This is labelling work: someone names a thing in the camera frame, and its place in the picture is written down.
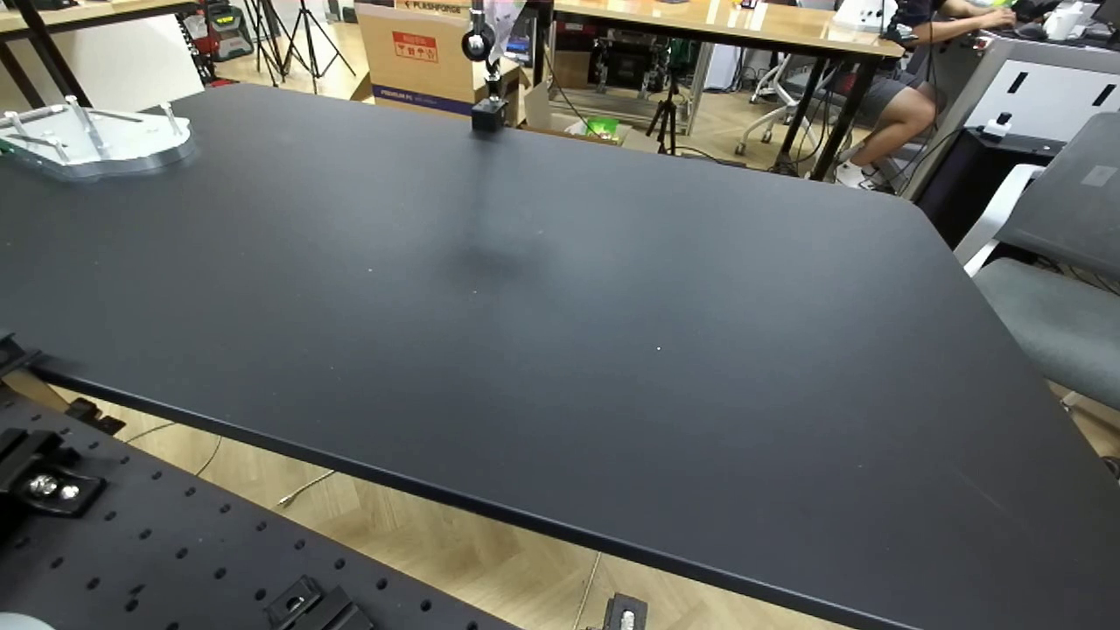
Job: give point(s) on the black bracket with silver bolts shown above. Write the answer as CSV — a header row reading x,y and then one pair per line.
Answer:
x,y
51,488

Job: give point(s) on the small black tripod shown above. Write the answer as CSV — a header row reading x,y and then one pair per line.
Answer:
x,y
668,118

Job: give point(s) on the green object on floor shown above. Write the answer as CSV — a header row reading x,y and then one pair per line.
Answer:
x,y
605,127

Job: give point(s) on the black table edge clamp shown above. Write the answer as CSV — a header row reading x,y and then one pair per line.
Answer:
x,y
94,415

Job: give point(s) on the white bag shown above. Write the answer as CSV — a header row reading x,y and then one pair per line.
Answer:
x,y
1074,19

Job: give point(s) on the white board panel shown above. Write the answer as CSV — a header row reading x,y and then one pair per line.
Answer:
x,y
134,65

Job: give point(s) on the wooden table with black leg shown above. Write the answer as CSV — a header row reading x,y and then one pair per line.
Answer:
x,y
73,10

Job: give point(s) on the brown cardboard box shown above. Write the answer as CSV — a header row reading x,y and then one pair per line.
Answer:
x,y
414,52

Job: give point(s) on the black square bracket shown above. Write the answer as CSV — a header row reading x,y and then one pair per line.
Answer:
x,y
318,608

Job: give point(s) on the seated person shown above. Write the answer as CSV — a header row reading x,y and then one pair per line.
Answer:
x,y
897,110

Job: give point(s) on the grey office chair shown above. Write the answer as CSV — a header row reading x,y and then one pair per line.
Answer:
x,y
1055,303

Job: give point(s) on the black perforated mounting board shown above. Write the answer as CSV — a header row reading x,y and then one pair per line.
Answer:
x,y
153,548

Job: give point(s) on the long wooden table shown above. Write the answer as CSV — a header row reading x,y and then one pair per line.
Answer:
x,y
723,26

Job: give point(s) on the tall black tripod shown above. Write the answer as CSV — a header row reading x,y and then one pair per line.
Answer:
x,y
306,35

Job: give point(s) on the white office chair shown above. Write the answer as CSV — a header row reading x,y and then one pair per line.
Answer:
x,y
787,77

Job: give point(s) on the grey slotted panel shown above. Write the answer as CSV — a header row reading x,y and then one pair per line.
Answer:
x,y
1053,98

